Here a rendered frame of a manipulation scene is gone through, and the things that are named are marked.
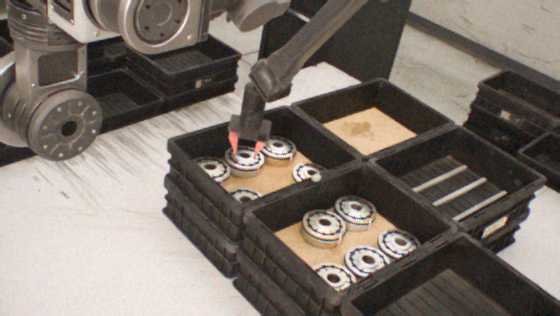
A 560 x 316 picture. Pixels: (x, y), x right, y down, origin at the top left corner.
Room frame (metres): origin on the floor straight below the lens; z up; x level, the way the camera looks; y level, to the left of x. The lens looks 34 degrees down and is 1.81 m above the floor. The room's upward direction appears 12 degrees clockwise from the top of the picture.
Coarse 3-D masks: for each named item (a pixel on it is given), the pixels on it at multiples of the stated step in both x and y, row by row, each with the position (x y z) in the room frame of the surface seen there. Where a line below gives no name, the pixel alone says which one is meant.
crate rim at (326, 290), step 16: (336, 176) 1.29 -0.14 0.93; (384, 176) 1.33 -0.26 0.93; (288, 192) 1.19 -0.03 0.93; (400, 192) 1.28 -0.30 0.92; (256, 208) 1.11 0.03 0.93; (256, 224) 1.05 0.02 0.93; (448, 224) 1.19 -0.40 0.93; (272, 240) 1.02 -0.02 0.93; (432, 240) 1.12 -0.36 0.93; (288, 256) 0.98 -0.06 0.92; (400, 256) 1.05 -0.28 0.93; (304, 272) 0.95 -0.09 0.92; (384, 272) 0.99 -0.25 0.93; (320, 288) 0.92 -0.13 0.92; (352, 288) 0.92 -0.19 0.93; (336, 304) 0.90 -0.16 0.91
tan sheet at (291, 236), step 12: (288, 228) 1.18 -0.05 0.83; (372, 228) 1.25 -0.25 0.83; (384, 228) 1.26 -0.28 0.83; (396, 228) 1.26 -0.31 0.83; (288, 240) 1.14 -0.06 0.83; (300, 240) 1.15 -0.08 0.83; (348, 240) 1.18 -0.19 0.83; (360, 240) 1.19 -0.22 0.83; (372, 240) 1.20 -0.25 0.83; (300, 252) 1.11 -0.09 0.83; (312, 252) 1.12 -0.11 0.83; (324, 252) 1.13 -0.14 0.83; (336, 252) 1.13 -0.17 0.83; (312, 264) 1.08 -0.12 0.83
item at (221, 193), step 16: (272, 112) 1.53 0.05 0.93; (208, 128) 1.38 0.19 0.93; (320, 128) 1.49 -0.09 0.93; (336, 144) 1.43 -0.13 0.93; (192, 160) 1.23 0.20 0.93; (352, 160) 1.37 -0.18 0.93; (208, 176) 1.18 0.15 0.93; (224, 192) 1.14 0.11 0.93; (272, 192) 1.17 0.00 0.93; (240, 208) 1.10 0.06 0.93
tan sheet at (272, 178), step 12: (300, 156) 1.49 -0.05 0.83; (264, 168) 1.40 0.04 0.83; (276, 168) 1.41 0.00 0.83; (288, 168) 1.43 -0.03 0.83; (240, 180) 1.33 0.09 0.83; (252, 180) 1.34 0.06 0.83; (264, 180) 1.35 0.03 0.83; (276, 180) 1.36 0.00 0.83; (288, 180) 1.37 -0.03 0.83; (264, 192) 1.30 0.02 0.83
